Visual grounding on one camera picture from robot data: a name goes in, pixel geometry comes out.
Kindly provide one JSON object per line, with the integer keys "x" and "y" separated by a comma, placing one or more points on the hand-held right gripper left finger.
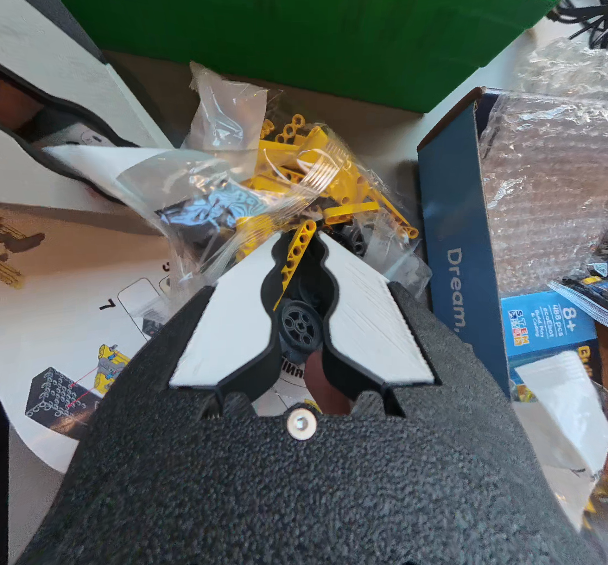
{"x": 223, "y": 337}

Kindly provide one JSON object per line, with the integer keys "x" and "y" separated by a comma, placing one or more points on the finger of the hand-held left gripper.
{"x": 23, "y": 180}
{"x": 57, "y": 61}

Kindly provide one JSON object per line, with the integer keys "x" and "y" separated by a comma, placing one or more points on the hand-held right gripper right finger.
{"x": 375, "y": 332}

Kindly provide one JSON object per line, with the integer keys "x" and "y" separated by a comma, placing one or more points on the long yellow holed beam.
{"x": 297, "y": 251}

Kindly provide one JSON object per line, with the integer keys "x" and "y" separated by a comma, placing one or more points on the clear bag of yellow bricks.
{"x": 304, "y": 180}

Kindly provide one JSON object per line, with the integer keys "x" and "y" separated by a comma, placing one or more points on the black toy wheel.
{"x": 300, "y": 325}

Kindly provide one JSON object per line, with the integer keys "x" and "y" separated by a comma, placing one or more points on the white instruction booklet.
{"x": 57, "y": 299}

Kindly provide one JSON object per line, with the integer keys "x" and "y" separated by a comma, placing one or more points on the blue cardboard kit box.
{"x": 456, "y": 223}

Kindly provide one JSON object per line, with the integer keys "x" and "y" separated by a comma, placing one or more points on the green plastic bin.
{"x": 285, "y": 19}

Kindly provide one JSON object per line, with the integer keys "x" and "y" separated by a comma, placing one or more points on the clear bubble wrap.
{"x": 546, "y": 171}

